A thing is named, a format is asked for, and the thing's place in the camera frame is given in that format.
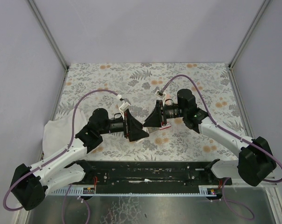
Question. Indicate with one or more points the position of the red white staple box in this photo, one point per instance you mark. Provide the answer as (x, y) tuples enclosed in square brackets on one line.
[(154, 129)]

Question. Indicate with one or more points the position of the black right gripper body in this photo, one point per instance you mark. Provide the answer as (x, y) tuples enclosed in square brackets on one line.
[(162, 114)]

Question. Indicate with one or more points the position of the left aluminium frame post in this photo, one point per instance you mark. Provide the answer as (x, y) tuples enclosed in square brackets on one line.
[(47, 33)]

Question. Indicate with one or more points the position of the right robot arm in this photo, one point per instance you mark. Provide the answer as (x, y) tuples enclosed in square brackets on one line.
[(254, 158)]

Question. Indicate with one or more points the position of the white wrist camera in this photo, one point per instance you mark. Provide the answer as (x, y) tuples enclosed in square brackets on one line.
[(161, 94), (124, 106)]

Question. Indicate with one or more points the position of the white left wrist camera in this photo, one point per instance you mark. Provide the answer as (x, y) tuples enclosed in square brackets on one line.
[(124, 106)]

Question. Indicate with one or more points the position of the floral patterned table mat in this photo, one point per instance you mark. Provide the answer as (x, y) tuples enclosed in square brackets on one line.
[(90, 86)]

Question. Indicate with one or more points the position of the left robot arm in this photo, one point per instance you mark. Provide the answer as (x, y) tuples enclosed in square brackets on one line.
[(31, 184)]

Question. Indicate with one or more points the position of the white cable duct strip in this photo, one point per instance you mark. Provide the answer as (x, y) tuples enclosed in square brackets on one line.
[(74, 191)]

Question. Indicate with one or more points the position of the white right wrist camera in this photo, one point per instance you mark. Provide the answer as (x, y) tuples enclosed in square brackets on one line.
[(161, 94)]

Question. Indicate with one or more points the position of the right aluminium frame post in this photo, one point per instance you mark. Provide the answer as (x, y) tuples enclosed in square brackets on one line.
[(261, 11)]

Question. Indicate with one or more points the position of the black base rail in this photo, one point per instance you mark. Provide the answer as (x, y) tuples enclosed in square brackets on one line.
[(149, 177)]

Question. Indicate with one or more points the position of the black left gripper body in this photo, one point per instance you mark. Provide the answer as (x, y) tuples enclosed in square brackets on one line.
[(126, 127)]

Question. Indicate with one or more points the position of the white cloth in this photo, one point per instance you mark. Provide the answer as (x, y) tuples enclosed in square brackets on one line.
[(57, 134)]

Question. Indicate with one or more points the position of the aluminium frame post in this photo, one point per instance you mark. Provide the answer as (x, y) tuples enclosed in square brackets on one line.
[(47, 33), (261, 11)]

